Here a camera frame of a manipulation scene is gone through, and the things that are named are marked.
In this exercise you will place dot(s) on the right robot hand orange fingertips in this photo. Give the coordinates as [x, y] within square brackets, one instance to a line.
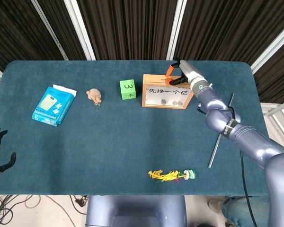
[190, 71]

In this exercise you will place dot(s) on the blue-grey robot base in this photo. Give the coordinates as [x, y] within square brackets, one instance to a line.
[135, 210]

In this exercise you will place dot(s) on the green foam number cube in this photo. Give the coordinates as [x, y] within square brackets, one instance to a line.
[127, 89]

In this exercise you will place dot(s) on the dark pleated curtain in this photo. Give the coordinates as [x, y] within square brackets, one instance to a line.
[132, 28]

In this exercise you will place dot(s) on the blue cardboard box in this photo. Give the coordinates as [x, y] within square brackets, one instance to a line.
[52, 106]

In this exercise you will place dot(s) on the grey metal rod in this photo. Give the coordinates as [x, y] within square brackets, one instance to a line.
[214, 153]

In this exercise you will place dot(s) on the black power plug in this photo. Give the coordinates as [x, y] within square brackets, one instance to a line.
[81, 201]

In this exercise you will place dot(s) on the yellow feather shuttlecock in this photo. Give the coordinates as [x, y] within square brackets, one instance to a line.
[168, 176]

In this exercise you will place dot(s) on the blue table cloth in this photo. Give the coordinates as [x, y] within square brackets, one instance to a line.
[109, 142]

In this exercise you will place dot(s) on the wooden coin bank frame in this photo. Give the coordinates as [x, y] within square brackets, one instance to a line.
[156, 81]

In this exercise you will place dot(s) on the white aluminium frame beam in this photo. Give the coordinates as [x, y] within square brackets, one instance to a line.
[80, 30]
[176, 30]
[272, 48]

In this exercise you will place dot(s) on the white aluminium rack frame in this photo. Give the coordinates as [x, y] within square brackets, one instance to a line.
[278, 111]

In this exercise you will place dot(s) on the thin grey frame beam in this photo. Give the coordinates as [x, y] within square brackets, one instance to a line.
[49, 33]

